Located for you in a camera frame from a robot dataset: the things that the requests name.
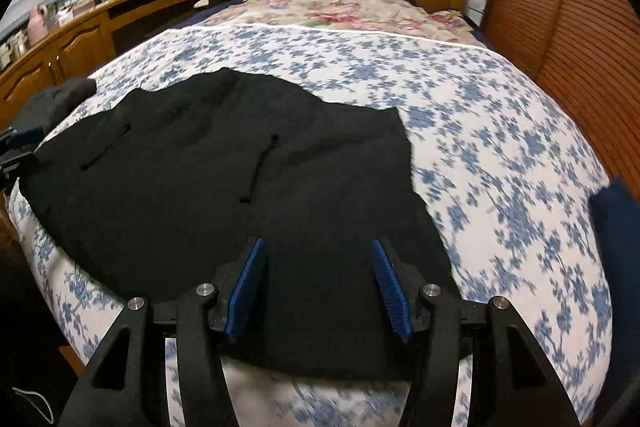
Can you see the wooden desk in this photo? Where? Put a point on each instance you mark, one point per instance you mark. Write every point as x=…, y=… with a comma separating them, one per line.
x=80, y=47

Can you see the dark grey cloth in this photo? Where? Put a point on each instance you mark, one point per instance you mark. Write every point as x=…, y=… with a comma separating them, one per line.
x=55, y=99

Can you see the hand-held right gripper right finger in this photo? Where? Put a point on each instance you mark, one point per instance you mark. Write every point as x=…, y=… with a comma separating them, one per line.
x=392, y=292

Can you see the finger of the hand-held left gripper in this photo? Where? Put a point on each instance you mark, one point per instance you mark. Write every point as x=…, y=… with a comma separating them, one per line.
x=17, y=162

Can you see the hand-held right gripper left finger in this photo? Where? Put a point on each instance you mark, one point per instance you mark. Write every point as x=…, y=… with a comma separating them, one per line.
x=245, y=292

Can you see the blue floral bed blanket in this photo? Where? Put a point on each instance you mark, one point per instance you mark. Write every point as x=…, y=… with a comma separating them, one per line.
x=500, y=132

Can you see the navy blue cloth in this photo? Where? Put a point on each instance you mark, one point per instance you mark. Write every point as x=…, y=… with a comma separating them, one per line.
x=617, y=227

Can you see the black coat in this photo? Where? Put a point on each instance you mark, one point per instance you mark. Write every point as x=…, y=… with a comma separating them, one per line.
x=200, y=167

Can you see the pink vase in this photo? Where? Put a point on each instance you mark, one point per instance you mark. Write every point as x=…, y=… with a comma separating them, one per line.
x=39, y=24

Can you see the wooden louvered wardrobe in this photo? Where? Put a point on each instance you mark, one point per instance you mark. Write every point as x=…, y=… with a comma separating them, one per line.
x=575, y=32

